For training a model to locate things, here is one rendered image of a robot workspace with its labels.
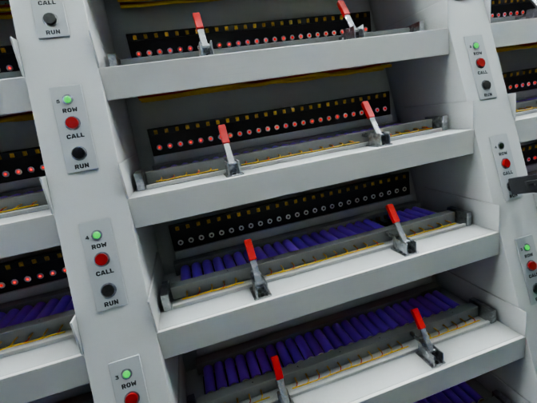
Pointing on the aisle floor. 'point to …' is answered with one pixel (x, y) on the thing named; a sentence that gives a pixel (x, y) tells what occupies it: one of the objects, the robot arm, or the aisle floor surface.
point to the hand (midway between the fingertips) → (532, 183)
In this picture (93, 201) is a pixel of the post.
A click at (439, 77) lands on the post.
